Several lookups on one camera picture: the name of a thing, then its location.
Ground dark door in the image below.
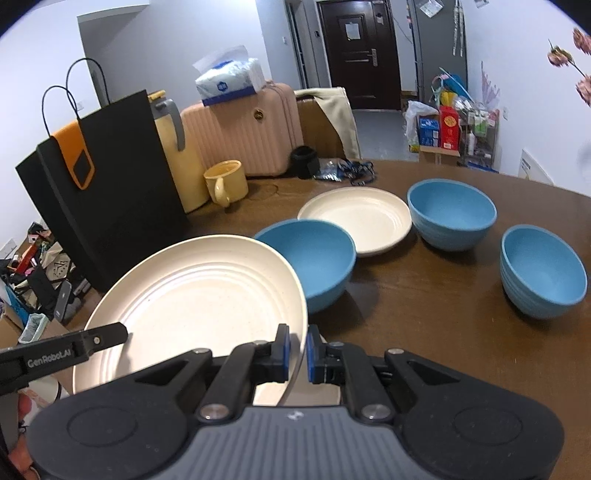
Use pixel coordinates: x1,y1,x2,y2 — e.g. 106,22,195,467
317,1,402,110

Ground large cream plate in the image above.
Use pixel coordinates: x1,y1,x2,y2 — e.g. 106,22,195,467
72,235,308,406

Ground white board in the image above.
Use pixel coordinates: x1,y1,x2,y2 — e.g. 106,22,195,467
518,149,554,186

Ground white plastic bag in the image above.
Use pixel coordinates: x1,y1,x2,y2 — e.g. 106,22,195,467
404,100,439,152

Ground blue bowl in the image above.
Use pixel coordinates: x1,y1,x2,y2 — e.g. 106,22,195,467
254,219,356,315
500,224,588,320
407,178,497,252

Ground black cup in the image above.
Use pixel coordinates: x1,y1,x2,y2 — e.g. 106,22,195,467
290,145,320,180

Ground grey refrigerator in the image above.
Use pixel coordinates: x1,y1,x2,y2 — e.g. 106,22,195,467
408,1,468,103

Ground metal storage rack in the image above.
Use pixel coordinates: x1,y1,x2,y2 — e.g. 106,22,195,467
455,97,500,173

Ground yellow mug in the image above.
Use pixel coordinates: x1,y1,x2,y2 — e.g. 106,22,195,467
204,160,249,208

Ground tissue pack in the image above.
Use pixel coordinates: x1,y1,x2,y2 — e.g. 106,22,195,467
192,45,266,106

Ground pink suitcase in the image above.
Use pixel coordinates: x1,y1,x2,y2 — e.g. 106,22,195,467
181,82,304,177

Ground black paper bag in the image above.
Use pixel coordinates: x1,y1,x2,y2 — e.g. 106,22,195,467
14,57,191,293

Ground cardboard box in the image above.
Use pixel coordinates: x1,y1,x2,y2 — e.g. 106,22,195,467
419,145,461,166

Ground wooden chair with beige cloth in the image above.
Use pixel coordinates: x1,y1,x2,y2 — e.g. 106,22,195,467
294,87,362,160

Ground blue box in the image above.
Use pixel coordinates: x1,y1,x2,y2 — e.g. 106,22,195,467
417,116,440,147

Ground yellow kettle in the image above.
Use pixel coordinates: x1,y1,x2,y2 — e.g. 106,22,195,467
147,90,211,213

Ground dried pink flowers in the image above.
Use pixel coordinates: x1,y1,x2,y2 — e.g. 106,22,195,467
547,27,591,106

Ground left hand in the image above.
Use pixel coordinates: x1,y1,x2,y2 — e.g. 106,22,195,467
8,393,39,480

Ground red box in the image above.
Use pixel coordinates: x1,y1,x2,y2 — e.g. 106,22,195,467
439,106,460,151

